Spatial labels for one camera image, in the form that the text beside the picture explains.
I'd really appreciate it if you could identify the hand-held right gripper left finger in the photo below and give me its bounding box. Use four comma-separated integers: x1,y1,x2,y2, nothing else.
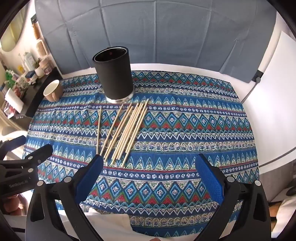
25,153,104,241

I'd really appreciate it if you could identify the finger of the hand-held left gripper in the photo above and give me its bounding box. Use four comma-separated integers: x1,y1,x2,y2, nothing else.
0,135,26,151
23,144,54,168

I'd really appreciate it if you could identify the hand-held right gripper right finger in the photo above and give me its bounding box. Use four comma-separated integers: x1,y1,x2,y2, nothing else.
195,153,271,241

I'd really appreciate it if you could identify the bundle of wooden chopsticks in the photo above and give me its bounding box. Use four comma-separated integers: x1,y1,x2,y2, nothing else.
96,98,149,168

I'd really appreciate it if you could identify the black cylindrical utensil holder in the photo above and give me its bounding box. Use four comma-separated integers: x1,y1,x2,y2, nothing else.
92,46,135,105

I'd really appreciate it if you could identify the person's left hand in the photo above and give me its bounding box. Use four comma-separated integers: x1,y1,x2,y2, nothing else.
2,195,23,214

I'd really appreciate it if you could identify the white chair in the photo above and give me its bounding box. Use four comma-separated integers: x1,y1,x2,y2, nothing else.
0,116,28,141

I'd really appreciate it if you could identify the clear plastic box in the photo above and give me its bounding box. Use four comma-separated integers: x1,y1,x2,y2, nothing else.
0,102,16,118

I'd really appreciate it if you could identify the white paper sheet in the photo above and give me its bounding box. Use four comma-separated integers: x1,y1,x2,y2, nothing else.
5,88,23,114

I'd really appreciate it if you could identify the white towel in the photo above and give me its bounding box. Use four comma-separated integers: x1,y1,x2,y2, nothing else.
87,207,137,241

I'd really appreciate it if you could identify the black side shelf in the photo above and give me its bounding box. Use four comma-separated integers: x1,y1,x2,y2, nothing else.
14,67,63,118

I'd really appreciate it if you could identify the blue patterned tablecloth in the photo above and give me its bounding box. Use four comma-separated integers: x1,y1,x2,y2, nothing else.
24,70,260,239

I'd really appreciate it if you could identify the tan ceramic cup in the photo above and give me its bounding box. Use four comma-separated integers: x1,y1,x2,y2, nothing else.
43,79,65,102

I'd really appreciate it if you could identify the green packet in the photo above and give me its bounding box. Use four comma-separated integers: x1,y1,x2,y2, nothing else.
5,70,15,87

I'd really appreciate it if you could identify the small potted succulent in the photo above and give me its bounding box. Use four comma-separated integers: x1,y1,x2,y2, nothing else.
34,59,45,78

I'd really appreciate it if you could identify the pale green bottle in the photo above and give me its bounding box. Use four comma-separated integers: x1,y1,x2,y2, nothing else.
23,52,35,71

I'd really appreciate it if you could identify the pink jar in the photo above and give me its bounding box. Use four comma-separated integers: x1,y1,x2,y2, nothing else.
40,58,55,75

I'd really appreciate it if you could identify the white foam board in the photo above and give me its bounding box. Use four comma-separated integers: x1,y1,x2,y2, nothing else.
243,30,296,174

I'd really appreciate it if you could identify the black board clamp stand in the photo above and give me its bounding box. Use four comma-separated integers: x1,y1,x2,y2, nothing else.
242,71,263,105

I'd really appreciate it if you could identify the blue-grey backdrop cloth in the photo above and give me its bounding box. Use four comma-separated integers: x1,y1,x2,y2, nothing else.
34,0,277,84

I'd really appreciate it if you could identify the oval wall mirror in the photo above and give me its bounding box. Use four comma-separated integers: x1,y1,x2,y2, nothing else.
0,14,27,51

